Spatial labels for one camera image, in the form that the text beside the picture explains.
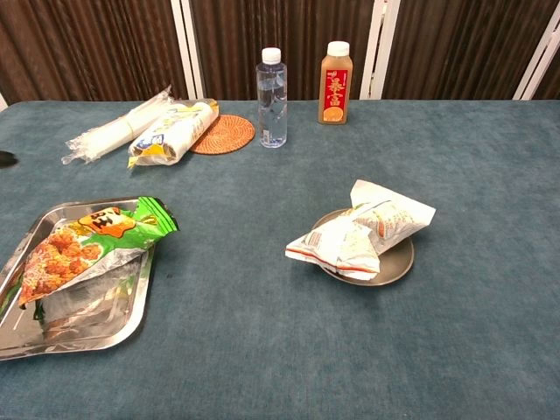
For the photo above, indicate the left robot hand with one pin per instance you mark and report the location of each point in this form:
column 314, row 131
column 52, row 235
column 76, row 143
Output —
column 6, row 159

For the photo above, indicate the green orange snack bag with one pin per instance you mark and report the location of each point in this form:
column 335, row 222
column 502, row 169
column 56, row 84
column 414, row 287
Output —
column 65, row 254

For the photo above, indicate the white snack bag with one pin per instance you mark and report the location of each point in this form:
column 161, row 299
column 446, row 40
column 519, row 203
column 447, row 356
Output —
column 350, row 245

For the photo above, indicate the bundle of wrapped straws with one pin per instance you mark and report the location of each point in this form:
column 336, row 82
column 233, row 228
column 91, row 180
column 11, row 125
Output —
column 105, row 135

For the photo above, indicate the yellow white package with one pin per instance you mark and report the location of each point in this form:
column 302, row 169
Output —
column 175, row 135

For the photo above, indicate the rectangular steel tray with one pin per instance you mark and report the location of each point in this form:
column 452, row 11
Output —
column 87, row 328

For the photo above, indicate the round woven rattan coaster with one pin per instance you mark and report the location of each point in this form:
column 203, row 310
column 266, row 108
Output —
column 227, row 133

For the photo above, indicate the clear water bottle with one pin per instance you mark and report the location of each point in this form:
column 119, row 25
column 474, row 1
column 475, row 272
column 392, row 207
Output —
column 272, row 109

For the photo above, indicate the blue felt table mat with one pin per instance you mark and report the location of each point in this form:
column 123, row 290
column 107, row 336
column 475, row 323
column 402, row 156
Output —
column 262, row 350

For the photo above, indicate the juice bottle red label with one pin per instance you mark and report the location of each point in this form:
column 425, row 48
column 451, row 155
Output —
column 334, row 96

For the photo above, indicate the round steel plate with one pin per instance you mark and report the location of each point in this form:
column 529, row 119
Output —
column 394, row 267

